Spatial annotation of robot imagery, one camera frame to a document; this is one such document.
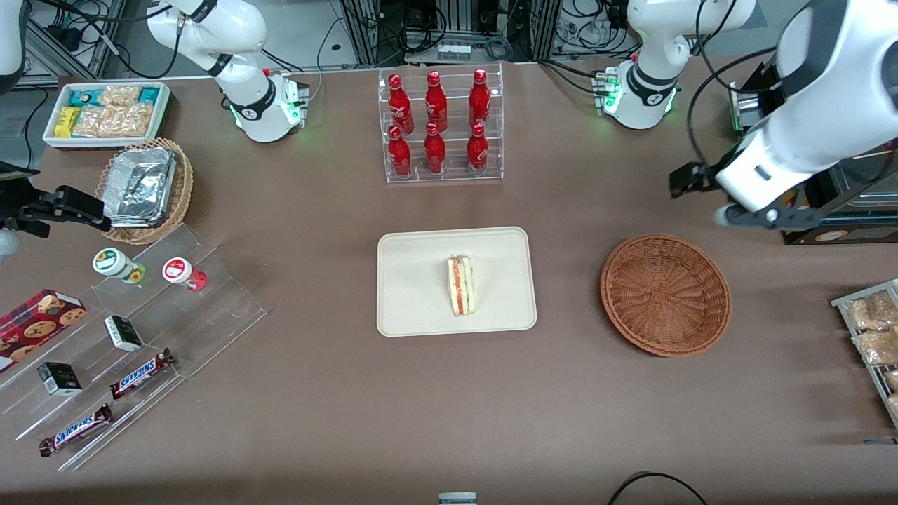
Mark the black looped cable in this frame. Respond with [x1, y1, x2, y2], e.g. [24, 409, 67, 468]
[606, 471, 710, 505]

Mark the brown snickers bar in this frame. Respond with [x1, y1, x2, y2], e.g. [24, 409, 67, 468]
[109, 348, 177, 400]
[38, 403, 114, 457]

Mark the white rectangular snack bin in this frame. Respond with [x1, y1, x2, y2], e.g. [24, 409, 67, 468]
[42, 81, 173, 151]

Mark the grey wire rack tray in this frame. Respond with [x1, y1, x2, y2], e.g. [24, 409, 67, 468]
[831, 278, 898, 429]

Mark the clear acrylic stepped display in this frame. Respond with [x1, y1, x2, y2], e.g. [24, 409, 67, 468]
[0, 224, 268, 472]

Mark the small black box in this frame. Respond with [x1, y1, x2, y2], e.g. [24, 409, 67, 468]
[103, 314, 144, 353]
[36, 361, 83, 398]

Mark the aluminium foil tray stack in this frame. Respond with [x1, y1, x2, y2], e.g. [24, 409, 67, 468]
[101, 147, 177, 228]

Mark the red cola bottle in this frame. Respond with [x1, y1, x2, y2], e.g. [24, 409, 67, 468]
[387, 125, 413, 178]
[387, 73, 415, 135]
[468, 68, 492, 129]
[423, 121, 448, 175]
[466, 122, 490, 175]
[424, 70, 449, 133]

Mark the green lid snack cup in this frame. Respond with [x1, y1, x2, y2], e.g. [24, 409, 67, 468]
[92, 247, 147, 284]

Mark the clear acrylic bottle rack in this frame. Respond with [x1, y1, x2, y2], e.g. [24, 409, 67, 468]
[378, 62, 504, 185]

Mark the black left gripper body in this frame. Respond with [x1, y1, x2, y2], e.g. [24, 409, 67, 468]
[692, 163, 725, 194]

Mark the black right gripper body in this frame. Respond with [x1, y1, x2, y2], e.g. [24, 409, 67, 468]
[0, 196, 51, 238]

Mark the black countertop food warmer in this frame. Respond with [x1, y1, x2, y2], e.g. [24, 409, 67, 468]
[728, 56, 898, 245]

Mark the red cookie box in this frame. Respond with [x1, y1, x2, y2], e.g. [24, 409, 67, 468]
[0, 288, 88, 363]

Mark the beige plastic tray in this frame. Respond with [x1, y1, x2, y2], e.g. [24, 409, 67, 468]
[377, 226, 538, 338]

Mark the light oval wicker basket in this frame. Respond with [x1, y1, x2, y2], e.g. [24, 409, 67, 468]
[94, 137, 194, 245]

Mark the aluminium frame post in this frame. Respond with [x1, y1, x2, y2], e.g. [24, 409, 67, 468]
[529, 0, 563, 62]
[342, 0, 384, 68]

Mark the red lid snack cup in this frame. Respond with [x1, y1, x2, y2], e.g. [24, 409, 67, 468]
[162, 257, 208, 292]

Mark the small clear cracker bag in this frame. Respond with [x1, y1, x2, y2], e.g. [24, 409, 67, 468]
[98, 85, 142, 108]

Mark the brown round wicker basket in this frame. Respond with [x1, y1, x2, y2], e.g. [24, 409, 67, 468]
[600, 233, 732, 358]

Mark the triangle sandwich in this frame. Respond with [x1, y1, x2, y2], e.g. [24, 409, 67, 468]
[447, 254, 476, 317]

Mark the large clear cracker bag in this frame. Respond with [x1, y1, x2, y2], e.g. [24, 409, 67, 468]
[73, 104, 155, 138]

